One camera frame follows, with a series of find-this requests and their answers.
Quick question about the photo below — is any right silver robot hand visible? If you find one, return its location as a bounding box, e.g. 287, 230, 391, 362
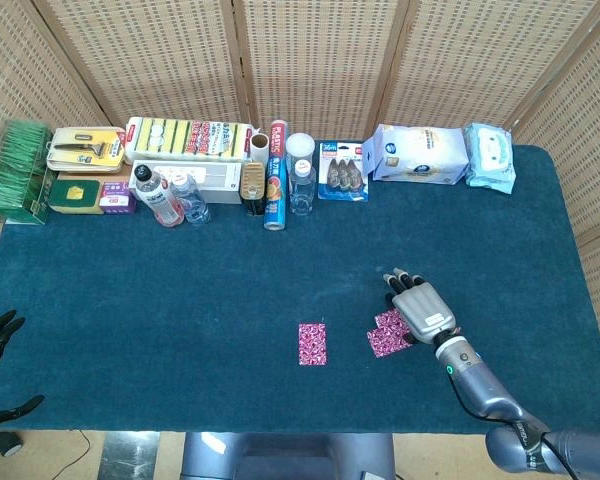
381, 267, 457, 346

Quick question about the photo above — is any pink patterned packet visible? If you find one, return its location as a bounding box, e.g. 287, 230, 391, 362
298, 322, 328, 367
373, 308, 412, 341
366, 327, 415, 359

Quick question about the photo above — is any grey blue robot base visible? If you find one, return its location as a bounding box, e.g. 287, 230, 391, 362
181, 431, 397, 480

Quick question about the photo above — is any yellow sponge green pad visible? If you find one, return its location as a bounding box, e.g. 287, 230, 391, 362
48, 178, 105, 216

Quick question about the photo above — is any white tissue pack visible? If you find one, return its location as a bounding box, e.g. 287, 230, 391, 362
360, 122, 471, 186

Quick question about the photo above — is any green tea box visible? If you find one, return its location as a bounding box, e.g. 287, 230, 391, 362
0, 119, 55, 227

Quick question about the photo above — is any blue correction tape blister pack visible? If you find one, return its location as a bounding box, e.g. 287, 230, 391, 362
317, 140, 371, 204

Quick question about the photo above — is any light blue wet wipes pack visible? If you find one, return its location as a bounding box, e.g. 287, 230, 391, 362
462, 122, 517, 196

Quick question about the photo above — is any tall clear bottle white cap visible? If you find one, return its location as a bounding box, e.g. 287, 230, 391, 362
288, 159, 317, 218

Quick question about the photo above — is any small purple box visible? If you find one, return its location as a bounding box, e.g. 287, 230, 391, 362
98, 180, 137, 216

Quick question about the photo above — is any blue felt table cover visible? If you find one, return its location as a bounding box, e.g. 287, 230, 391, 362
0, 138, 600, 435

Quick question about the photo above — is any grey metal plate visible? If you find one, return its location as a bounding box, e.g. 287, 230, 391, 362
98, 431, 161, 480

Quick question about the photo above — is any blue plastic wrap roll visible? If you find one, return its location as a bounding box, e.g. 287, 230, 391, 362
263, 118, 289, 232

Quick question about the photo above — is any yellow razor blister pack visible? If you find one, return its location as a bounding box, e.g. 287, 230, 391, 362
46, 126, 127, 174

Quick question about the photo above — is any pink drink bottle black cap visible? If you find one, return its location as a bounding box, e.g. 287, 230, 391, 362
133, 163, 186, 230

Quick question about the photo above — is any clear jar white lid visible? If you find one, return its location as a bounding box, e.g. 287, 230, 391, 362
285, 132, 317, 169

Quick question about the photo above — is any black gold tin can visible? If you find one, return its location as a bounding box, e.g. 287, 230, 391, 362
241, 160, 267, 217

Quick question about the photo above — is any small water bottle white cap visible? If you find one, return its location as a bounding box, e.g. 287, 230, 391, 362
171, 173, 213, 226

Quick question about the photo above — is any white paper roll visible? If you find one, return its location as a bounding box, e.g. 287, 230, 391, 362
249, 131, 271, 169

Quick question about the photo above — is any long white cardboard box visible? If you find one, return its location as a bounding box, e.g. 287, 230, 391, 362
128, 159, 245, 206

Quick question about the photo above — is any yellow green sponge multipack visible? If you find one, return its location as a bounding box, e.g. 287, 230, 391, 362
124, 116, 255, 162

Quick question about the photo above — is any rattan folding screen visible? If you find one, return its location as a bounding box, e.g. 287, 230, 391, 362
0, 0, 600, 381

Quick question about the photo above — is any thin black floor cable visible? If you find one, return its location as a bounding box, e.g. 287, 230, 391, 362
69, 428, 92, 469

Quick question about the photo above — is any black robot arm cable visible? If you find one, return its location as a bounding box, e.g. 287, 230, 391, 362
447, 374, 581, 480

